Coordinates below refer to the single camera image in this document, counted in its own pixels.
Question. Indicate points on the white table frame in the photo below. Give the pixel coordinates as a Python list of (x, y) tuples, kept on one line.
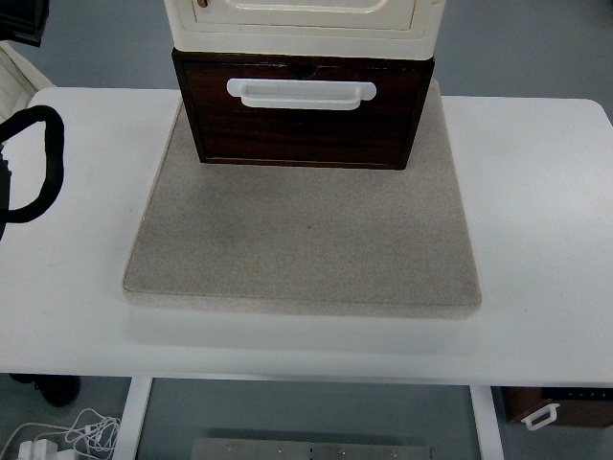
[(136, 405)]

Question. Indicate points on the spare wooden drawer on floor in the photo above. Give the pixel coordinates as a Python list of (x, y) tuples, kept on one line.
[(579, 406)]

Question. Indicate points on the dark wooden drawer cabinet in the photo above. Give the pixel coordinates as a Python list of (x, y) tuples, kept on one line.
[(306, 110)]

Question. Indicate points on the white power adapter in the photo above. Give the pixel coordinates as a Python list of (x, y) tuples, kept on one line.
[(42, 449)]

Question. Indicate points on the spare white drawer handle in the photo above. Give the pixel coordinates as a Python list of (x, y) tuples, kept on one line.
[(543, 416)]

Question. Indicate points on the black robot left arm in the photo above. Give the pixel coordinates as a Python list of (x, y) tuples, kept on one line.
[(24, 22)]

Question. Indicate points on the black caster wheel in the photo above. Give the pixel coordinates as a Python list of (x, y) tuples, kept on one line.
[(56, 390)]

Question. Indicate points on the beige felt pad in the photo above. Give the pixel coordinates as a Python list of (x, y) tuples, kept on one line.
[(308, 241)]

